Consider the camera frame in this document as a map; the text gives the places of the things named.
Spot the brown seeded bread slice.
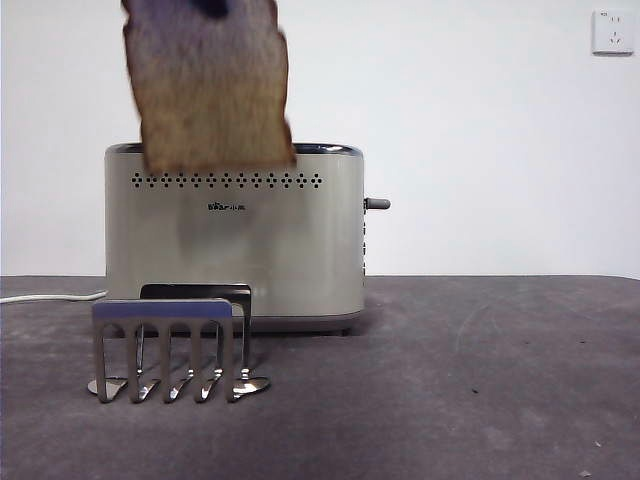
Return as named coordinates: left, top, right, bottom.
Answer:
left=121, top=0, right=298, bottom=174

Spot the cream toaster with chrome top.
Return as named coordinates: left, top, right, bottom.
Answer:
left=104, top=142, right=368, bottom=337

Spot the silver metal toast rack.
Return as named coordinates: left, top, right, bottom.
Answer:
left=87, top=283, right=272, bottom=404

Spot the white power cable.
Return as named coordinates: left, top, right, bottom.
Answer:
left=0, top=289, right=109, bottom=305

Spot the white wall socket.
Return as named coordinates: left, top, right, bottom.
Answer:
left=591, top=9, right=635, bottom=57

